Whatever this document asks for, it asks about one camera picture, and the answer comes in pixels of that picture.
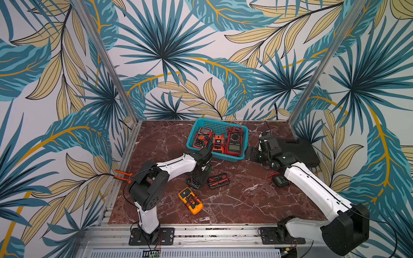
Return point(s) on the yellow multimeter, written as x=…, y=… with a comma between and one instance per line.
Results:
x=190, y=200

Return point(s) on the orange clamp multimeter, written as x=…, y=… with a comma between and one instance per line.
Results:
x=219, y=144

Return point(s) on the orange black multimeter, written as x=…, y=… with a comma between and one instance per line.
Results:
x=202, y=138

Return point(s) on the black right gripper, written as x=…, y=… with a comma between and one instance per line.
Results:
x=263, y=155

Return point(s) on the black plastic tool case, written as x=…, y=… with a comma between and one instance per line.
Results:
x=303, y=149

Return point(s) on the left corner metal post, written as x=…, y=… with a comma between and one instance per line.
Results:
x=86, y=18

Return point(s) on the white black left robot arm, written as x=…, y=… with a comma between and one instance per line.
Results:
x=148, y=186

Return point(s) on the orange handled pliers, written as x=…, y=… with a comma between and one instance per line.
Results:
x=123, y=176

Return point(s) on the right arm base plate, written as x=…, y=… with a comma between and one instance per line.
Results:
x=278, y=236

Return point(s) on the small black multimeter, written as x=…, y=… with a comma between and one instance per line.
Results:
x=279, y=180

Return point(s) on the aluminium front rail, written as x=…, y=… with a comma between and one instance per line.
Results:
x=195, y=241

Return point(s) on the corner metal post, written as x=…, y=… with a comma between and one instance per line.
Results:
x=86, y=18
x=353, y=13

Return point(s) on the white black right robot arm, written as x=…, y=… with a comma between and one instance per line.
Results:
x=346, y=225

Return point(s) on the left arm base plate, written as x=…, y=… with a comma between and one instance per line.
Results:
x=163, y=236

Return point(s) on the green black multimeter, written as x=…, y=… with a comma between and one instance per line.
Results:
x=199, y=177

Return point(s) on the teal plastic basket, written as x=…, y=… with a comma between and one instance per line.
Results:
x=218, y=127

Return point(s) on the red black large multimeter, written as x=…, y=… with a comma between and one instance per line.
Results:
x=234, y=143

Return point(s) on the small black red tester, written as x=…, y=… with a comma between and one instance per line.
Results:
x=218, y=181

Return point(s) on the right corner metal post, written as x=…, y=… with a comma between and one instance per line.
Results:
x=353, y=13

